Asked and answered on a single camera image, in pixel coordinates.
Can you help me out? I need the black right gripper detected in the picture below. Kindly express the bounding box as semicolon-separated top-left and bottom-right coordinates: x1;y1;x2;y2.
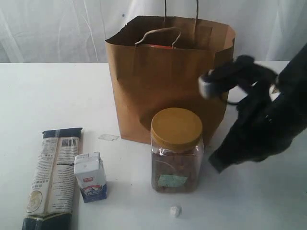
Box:
209;82;295;173

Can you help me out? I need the clear jar with yellow lid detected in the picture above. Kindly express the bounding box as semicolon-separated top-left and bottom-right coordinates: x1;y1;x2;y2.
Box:
151;107;204;193

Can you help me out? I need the white candy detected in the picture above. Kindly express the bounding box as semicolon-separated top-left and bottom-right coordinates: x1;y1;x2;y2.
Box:
170;205;182;218

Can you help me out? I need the brown paper bag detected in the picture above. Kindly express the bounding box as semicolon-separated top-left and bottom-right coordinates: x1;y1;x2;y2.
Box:
106;15;236;144

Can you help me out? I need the small white milk carton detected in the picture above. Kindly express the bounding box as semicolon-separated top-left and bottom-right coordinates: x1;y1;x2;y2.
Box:
74;152;107;203

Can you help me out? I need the brown orange standup pouch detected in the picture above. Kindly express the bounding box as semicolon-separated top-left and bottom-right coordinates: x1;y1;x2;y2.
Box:
141;42;188;50

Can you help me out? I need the long noodle package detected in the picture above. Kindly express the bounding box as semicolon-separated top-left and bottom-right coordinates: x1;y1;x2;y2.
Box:
22;127;82;230

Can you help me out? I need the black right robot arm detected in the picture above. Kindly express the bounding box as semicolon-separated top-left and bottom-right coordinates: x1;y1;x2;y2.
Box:
199;47;307;172

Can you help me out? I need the clear tape piece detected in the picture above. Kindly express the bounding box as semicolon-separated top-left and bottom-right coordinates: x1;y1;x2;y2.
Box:
98;133;119;141

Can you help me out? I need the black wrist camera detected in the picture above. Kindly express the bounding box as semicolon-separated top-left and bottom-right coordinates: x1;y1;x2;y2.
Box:
198;55;277;99

